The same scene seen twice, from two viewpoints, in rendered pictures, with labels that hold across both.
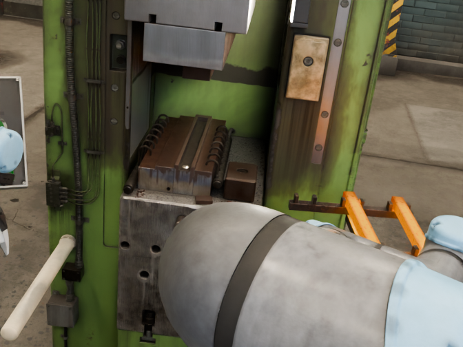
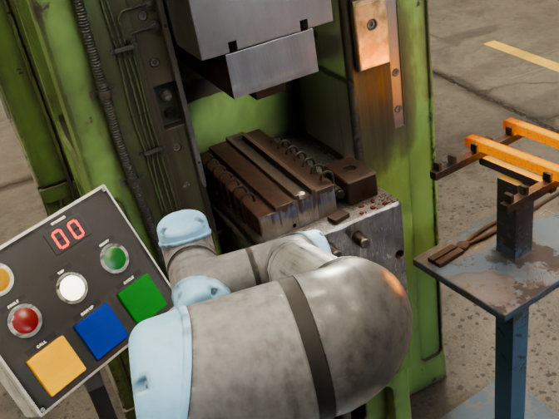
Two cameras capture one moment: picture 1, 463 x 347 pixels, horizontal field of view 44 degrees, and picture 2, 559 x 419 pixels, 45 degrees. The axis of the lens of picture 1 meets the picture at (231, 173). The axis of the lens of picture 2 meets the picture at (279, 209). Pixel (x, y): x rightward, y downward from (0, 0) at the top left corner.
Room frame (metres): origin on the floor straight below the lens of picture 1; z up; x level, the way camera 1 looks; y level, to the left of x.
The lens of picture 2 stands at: (0.19, 0.72, 1.78)
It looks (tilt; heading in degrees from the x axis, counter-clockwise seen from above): 31 degrees down; 337
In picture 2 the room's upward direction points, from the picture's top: 10 degrees counter-clockwise
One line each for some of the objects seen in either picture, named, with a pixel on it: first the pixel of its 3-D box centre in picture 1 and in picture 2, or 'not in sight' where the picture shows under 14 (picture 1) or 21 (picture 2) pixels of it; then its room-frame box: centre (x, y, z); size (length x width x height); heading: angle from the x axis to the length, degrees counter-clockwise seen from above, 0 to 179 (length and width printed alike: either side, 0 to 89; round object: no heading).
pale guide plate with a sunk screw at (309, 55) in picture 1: (306, 68); (370, 32); (1.53, -0.17, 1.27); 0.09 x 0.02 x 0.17; 88
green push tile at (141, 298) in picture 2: not in sight; (141, 299); (1.27, 0.57, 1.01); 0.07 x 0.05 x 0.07; 113
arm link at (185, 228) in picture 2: not in sight; (189, 251); (1.02, 0.52, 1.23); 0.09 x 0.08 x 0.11; 166
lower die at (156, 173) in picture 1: (186, 149); (260, 178); (1.62, 0.14, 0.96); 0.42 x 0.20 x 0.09; 178
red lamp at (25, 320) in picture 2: not in sight; (25, 320); (1.23, 0.78, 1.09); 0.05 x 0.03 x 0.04; 88
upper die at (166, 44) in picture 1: (195, 30); (234, 41); (1.62, 0.14, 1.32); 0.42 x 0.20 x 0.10; 178
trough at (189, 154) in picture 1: (195, 140); (266, 163); (1.62, 0.12, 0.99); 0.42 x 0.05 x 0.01; 178
